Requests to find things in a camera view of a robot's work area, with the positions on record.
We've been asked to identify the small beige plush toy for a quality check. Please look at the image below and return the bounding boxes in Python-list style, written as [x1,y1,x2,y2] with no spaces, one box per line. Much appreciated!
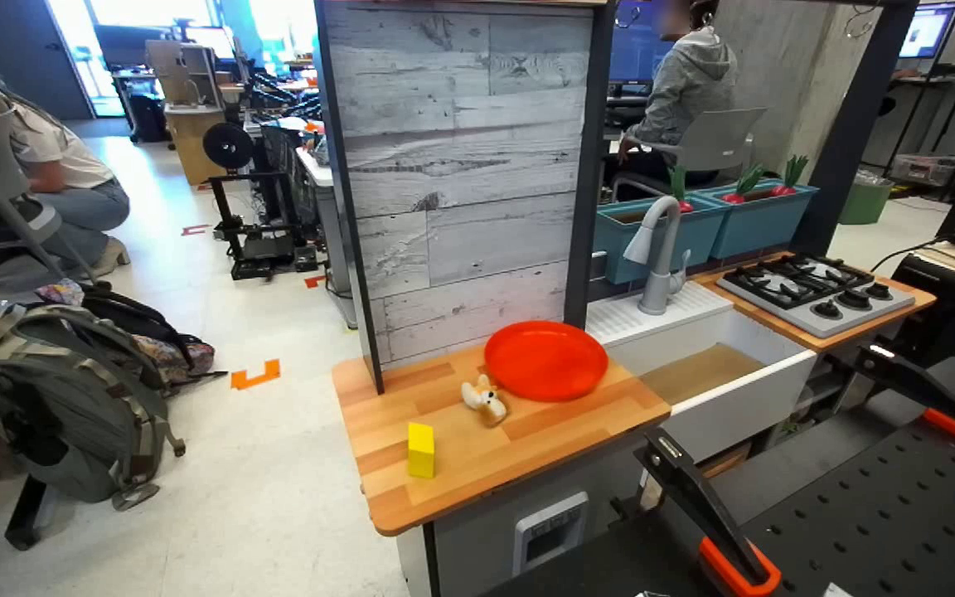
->
[462,374,506,427]

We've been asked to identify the orange plastic plate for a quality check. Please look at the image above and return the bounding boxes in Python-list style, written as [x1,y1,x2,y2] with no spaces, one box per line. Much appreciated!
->
[485,321,609,401]

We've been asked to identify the grey toy faucet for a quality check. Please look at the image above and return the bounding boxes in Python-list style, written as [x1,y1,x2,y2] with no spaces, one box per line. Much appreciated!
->
[625,195,685,317]

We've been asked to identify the left toy radish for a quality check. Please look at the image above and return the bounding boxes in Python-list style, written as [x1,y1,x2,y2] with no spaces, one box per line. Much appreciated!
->
[671,165,693,213]

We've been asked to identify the toy radish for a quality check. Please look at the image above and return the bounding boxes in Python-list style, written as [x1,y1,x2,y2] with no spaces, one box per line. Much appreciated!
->
[671,165,693,213]
[724,156,810,206]

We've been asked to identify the white toy sink basin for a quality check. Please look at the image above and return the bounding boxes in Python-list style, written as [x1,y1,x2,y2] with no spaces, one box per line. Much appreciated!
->
[586,281,816,461]

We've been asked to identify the grey toy stove top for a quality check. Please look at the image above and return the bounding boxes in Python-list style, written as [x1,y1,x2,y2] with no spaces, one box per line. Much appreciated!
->
[721,256,913,340]

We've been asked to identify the right toy radish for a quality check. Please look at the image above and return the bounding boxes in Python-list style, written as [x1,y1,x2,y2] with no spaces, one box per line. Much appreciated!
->
[724,156,810,206]

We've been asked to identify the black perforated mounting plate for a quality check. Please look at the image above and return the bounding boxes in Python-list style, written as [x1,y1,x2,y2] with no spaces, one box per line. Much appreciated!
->
[746,424,955,597]

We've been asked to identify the yellow block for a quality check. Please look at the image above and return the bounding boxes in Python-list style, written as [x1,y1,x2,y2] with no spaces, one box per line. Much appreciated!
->
[408,421,437,477]

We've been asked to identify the left teal planter box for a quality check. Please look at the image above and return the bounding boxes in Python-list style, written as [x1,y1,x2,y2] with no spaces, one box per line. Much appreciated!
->
[595,191,730,288]

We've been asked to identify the teal planter box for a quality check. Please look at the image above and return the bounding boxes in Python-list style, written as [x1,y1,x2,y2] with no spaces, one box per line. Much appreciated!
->
[595,191,730,288]
[693,182,816,262]

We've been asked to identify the grey wood backsplash panel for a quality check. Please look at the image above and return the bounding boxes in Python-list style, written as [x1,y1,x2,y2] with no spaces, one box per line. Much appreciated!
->
[316,0,615,384]

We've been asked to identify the orange floor marker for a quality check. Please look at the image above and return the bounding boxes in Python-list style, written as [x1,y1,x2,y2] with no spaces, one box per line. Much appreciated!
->
[228,359,283,391]

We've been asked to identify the near black orange clamp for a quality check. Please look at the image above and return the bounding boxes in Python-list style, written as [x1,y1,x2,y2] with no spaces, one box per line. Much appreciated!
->
[636,432,783,597]

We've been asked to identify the black orange clamp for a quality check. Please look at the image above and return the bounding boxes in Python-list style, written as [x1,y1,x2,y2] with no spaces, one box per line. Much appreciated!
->
[636,432,783,597]
[858,344,955,437]

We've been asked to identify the right teal planter box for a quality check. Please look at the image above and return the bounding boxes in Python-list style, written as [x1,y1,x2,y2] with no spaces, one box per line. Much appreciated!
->
[693,182,816,262]

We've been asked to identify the seated person grey hoodie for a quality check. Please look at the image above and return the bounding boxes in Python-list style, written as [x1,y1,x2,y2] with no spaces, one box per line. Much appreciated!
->
[606,0,737,181]

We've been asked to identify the crouching person beige shirt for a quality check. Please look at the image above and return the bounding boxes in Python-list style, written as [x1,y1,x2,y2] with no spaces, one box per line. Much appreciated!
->
[0,82,128,275]

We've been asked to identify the far black orange clamp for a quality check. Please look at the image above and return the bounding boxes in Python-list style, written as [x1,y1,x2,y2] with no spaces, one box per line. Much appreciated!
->
[858,344,955,437]

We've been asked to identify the grey backpack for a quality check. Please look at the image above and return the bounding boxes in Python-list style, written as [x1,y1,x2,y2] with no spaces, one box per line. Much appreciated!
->
[0,281,216,511]

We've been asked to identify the white cabinet drawer handle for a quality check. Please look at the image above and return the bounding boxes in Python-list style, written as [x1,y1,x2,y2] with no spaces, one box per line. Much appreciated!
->
[513,490,586,573]

